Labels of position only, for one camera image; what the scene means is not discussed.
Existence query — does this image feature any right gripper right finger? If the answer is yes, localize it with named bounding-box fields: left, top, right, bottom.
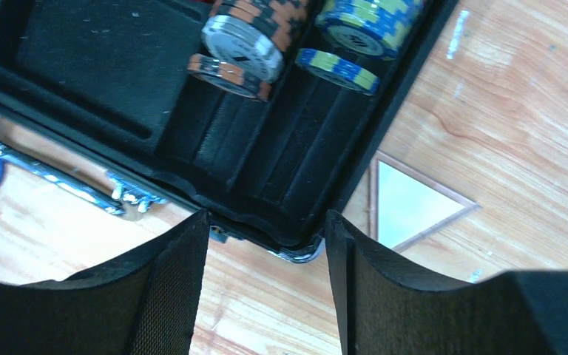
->
left=325, top=211, right=568, bottom=354

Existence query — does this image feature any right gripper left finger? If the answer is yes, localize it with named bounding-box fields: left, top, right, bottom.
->
left=0, top=210, right=210, bottom=354

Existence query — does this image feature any clear triangle marker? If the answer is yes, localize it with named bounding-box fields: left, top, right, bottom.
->
left=368, top=150, right=480, bottom=252

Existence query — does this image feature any black orange 100 chip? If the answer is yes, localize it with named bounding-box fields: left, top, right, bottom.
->
left=187, top=53, right=271, bottom=101

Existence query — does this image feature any white grey poker chip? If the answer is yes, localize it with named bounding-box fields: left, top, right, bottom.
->
left=201, top=15, right=284, bottom=83

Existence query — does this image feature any black aluminium poker case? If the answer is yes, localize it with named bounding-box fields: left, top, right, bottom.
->
left=0, top=1, right=456, bottom=263

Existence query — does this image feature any orange black chip column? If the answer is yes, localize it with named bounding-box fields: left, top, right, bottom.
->
left=209, top=0, right=310, bottom=53

